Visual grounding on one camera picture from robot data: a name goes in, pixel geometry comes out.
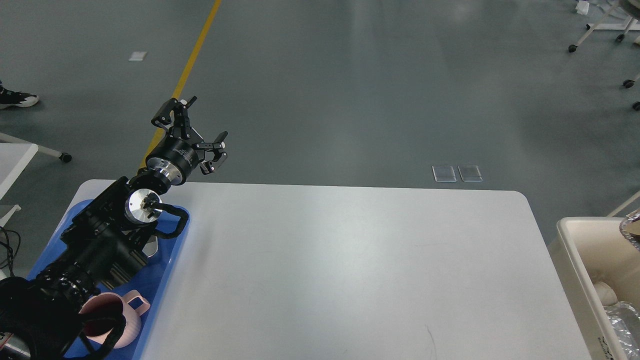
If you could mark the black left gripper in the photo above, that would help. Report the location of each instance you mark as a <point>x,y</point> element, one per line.
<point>174,154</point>

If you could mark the pink mug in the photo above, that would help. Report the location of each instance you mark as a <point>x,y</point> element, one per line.
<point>131,306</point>

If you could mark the aluminium foil tray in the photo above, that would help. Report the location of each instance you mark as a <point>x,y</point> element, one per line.
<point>630,229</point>

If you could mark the square stainless steel tray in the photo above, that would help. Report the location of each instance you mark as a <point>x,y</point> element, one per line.
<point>151,247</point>

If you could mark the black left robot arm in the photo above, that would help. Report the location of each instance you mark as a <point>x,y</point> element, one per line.
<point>42,317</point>

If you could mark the white paper scrap on floor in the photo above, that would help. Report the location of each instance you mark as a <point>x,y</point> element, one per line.
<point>137,56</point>

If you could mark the blue plastic tray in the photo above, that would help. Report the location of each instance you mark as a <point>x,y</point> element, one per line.
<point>151,281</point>

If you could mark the white side table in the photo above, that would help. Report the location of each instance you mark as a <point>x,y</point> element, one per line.
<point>14,157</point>

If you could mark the person in black shirt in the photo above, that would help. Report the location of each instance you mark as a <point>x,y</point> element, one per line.
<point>16,99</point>

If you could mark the clear plastic floor plate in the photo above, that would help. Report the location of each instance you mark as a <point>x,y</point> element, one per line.
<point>470,173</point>
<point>444,174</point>

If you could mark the beige plastic bin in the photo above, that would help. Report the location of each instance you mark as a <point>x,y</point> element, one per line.
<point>588,251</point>

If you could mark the white chair legs with castors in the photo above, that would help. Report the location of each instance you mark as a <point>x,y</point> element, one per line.
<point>602,62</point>

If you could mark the white object in bin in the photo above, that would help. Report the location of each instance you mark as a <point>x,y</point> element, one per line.
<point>605,293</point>

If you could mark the crumpled foil in bin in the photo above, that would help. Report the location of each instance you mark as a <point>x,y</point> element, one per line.
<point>624,319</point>

